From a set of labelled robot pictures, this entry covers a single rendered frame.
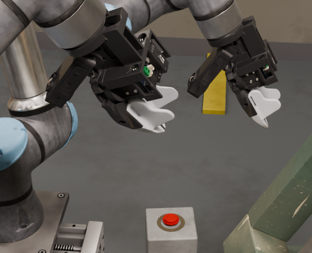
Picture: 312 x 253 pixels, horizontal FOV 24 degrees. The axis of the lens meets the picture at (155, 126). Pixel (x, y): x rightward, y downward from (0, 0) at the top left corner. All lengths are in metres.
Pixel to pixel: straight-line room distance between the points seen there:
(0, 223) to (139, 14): 0.60
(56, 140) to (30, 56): 0.19
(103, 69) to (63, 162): 2.70
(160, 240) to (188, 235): 0.07
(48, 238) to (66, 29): 0.83
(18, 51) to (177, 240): 0.58
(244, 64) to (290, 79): 3.06
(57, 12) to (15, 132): 0.72
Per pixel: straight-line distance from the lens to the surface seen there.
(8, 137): 1.50
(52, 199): 1.70
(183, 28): 4.46
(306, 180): 1.76
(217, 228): 3.20
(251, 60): 1.28
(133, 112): 0.95
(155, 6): 1.24
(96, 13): 0.84
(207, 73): 1.30
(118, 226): 3.20
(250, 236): 1.81
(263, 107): 1.33
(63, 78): 0.92
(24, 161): 1.52
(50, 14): 0.82
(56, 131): 1.59
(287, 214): 1.82
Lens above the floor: 2.09
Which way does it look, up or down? 33 degrees down
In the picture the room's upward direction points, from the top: straight up
